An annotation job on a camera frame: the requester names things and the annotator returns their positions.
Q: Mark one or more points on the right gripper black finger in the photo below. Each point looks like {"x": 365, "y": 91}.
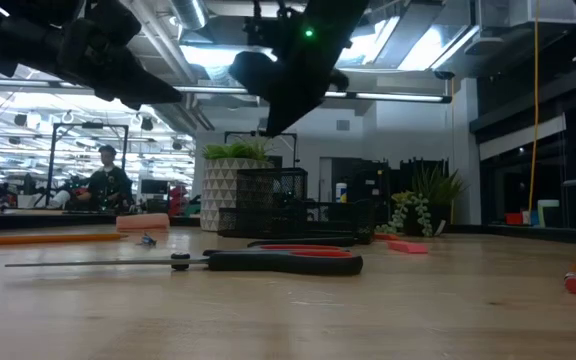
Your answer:
{"x": 288, "y": 107}

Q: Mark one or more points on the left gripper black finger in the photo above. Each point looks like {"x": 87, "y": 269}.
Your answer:
{"x": 138, "y": 85}

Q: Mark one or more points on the pink sticky note pad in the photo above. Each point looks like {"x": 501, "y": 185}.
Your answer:
{"x": 143, "y": 222}

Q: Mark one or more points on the red and black scissors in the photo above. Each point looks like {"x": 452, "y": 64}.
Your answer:
{"x": 288, "y": 262}

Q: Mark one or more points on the small dark binder clip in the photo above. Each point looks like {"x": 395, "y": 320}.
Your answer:
{"x": 147, "y": 240}

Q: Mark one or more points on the orange pencil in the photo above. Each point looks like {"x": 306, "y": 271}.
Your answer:
{"x": 43, "y": 239}
{"x": 574, "y": 282}

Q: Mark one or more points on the pink eraser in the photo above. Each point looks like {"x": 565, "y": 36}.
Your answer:
{"x": 408, "y": 247}

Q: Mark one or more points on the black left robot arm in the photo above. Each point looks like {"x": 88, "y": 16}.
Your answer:
{"x": 8, "y": 30}

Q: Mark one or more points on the black mesh desk organizer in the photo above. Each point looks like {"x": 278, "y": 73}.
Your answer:
{"x": 278, "y": 210}

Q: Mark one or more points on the white wipes canister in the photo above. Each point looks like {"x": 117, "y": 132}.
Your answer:
{"x": 341, "y": 192}

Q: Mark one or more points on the succulent in white patterned pot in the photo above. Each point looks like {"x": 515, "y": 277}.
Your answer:
{"x": 223, "y": 190}

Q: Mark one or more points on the person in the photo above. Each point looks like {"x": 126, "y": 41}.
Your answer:
{"x": 108, "y": 187}

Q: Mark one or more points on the small trailing succulent plant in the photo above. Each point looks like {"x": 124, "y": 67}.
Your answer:
{"x": 433, "y": 200}

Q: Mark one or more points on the colourful blocks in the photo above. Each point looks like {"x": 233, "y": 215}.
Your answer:
{"x": 543, "y": 212}

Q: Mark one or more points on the black background frame rig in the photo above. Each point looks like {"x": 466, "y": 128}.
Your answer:
{"x": 53, "y": 160}

